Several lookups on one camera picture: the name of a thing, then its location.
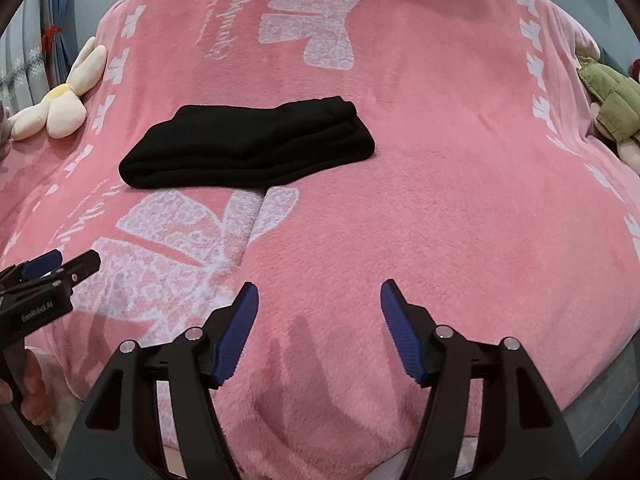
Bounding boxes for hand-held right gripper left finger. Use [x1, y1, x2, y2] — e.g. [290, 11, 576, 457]
[60, 281, 260, 480]

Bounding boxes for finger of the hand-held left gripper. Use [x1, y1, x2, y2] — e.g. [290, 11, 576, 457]
[0, 249, 64, 286]
[49, 252, 102, 288]

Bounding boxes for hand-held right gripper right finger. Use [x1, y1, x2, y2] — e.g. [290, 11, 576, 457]
[380, 279, 583, 480]

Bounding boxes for black pants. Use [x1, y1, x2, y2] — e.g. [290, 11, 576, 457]
[118, 95, 376, 190]

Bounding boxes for person's left hand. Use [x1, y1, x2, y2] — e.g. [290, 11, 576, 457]
[0, 347, 52, 423]

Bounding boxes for pink flower print blanket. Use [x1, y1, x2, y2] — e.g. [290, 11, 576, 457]
[0, 0, 640, 480]

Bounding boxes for cream flower plush toy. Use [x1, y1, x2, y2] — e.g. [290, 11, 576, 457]
[7, 36, 108, 142]

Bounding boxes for grey bed base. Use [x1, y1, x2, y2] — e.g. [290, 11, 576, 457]
[562, 327, 640, 463]

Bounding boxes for red curtain tie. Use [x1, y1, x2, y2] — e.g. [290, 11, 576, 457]
[41, 24, 65, 55]

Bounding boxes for blue grey curtain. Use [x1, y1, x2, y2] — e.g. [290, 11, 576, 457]
[0, 0, 93, 111]

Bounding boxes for plush doll in green jacket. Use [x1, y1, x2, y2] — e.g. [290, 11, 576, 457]
[575, 40, 640, 177]

